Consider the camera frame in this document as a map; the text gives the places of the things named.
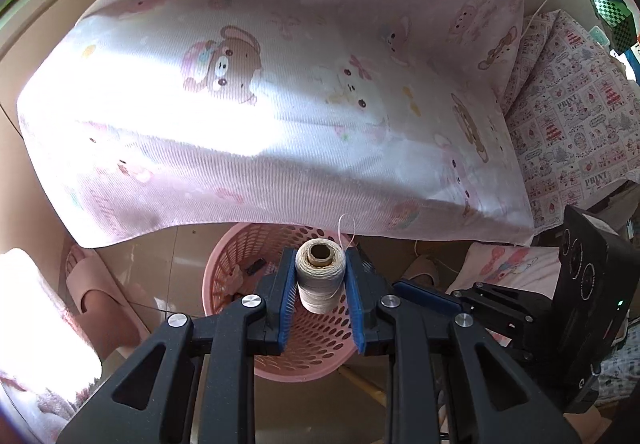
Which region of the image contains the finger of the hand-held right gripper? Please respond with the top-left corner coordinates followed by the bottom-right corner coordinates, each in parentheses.
top-left (390, 280), bottom-right (465, 321)
top-left (452, 283), bottom-right (538, 330)

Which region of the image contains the pink bear-print seat cushion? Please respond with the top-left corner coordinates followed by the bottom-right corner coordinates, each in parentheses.
top-left (17, 0), bottom-right (533, 247)

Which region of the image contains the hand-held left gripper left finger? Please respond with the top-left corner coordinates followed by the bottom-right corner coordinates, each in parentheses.
top-left (56, 248), bottom-right (301, 444)

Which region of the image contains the beige cabinet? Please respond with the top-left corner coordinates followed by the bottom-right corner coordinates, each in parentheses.
top-left (0, 0), bottom-right (81, 255)

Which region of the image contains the person's right pyjama leg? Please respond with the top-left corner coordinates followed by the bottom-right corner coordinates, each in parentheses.
top-left (450, 243), bottom-right (568, 297)

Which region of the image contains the green black checkered bag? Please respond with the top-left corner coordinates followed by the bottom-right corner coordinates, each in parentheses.
top-left (587, 0), bottom-right (640, 52)

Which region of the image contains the pink patterned print cloth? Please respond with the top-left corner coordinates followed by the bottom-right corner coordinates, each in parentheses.
top-left (500, 9), bottom-right (640, 231)

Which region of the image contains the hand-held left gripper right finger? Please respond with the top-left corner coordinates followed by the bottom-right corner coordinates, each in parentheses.
top-left (342, 248), bottom-right (581, 444)

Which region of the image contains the person's right forearm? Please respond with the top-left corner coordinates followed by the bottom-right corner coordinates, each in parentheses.
top-left (562, 411), bottom-right (618, 444)

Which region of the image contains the person's left pyjama leg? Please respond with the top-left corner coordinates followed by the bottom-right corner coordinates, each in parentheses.
top-left (0, 248), bottom-right (103, 432)

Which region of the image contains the cream thread spool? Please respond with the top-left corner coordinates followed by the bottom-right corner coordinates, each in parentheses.
top-left (294, 214), bottom-right (357, 315)

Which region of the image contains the pink slipper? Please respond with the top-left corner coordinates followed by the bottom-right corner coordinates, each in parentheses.
top-left (64, 244), bottom-right (151, 352)
top-left (399, 254), bottom-right (453, 291)

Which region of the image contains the pink plastic basket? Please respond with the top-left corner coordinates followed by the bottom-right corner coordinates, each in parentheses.
top-left (204, 223), bottom-right (396, 382)

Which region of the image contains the person's pyjama leg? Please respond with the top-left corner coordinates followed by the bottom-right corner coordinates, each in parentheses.
top-left (450, 243), bottom-right (568, 297)
top-left (0, 248), bottom-right (103, 432)

